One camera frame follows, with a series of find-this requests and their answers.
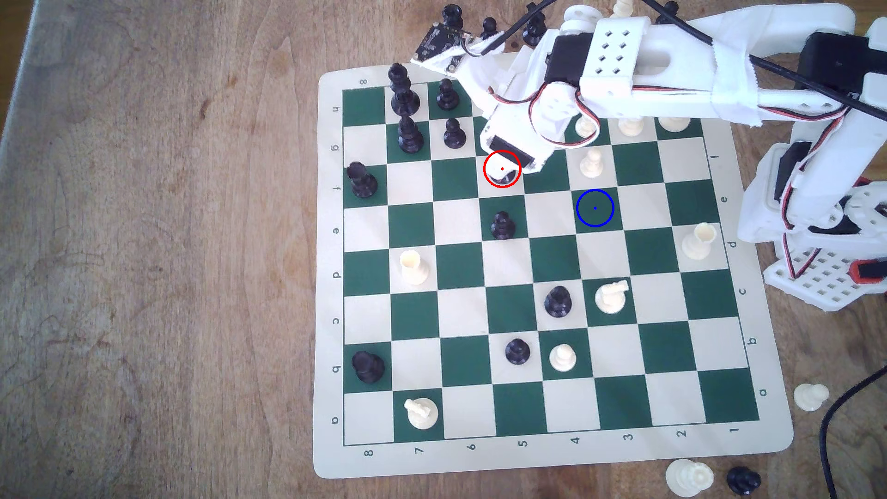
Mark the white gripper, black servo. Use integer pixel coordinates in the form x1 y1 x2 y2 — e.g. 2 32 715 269
461 33 605 180

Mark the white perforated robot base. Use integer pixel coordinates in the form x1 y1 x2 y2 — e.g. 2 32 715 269
762 239 887 313

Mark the black chess bishop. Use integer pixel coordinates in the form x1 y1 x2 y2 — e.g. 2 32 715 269
544 285 574 319
397 116 425 155

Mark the green white chess mat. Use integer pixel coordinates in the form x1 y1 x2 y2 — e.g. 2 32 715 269
312 59 795 481

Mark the tall black chess king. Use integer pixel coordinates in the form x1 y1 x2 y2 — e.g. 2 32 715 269
387 62 422 118

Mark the white chess rook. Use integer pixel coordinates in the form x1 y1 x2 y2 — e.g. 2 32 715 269
399 249 431 286
681 221 719 262

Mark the black chess rook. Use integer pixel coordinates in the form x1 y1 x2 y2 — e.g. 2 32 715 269
346 161 380 200

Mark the white chess knight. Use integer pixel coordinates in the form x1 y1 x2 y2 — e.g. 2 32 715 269
595 279 631 316

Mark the black chess knight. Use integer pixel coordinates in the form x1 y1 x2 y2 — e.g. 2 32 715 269
726 465 763 496
351 349 387 385

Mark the white chess king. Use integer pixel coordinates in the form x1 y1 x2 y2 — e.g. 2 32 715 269
403 396 439 429

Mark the white chess queen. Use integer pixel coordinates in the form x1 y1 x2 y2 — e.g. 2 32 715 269
664 458 715 499

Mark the black camera circuit board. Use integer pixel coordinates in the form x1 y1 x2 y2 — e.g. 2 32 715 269
412 22 476 74

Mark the black power cable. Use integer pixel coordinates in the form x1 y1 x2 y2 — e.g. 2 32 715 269
819 364 887 499

